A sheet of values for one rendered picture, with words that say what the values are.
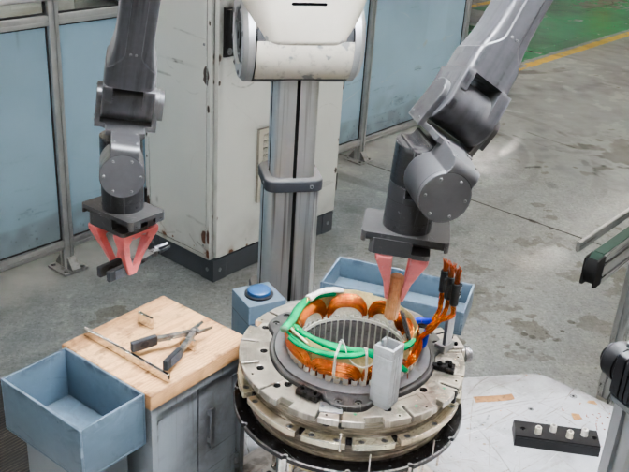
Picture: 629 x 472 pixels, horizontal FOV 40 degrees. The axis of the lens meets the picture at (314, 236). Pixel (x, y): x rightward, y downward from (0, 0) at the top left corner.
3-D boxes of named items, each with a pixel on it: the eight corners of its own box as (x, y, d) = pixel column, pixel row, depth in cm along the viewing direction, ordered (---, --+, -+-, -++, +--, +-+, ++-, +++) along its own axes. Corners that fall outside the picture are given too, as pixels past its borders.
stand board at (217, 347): (151, 411, 116) (150, 397, 115) (62, 358, 127) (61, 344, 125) (250, 351, 131) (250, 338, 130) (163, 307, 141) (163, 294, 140)
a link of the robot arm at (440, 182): (494, 113, 98) (440, 72, 95) (534, 152, 88) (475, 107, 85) (427, 194, 102) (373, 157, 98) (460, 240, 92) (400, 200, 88)
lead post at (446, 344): (453, 347, 125) (464, 276, 120) (443, 354, 123) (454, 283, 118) (443, 343, 126) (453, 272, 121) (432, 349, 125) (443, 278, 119)
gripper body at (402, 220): (446, 258, 99) (459, 199, 95) (358, 244, 99) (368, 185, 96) (446, 234, 104) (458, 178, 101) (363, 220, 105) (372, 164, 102)
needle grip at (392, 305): (397, 321, 106) (404, 279, 104) (383, 319, 106) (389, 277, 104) (398, 315, 108) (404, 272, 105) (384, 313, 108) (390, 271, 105)
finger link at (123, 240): (124, 287, 119) (122, 225, 115) (90, 271, 123) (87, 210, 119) (160, 271, 124) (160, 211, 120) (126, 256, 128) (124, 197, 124)
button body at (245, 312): (280, 419, 158) (285, 299, 148) (245, 429, 155) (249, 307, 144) (263, 398, 164) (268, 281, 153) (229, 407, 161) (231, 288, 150)
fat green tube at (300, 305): (285, 340, 116) (286, 328, 115) (263, 330, 118) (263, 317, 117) (344, 298, 127) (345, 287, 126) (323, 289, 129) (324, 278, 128)
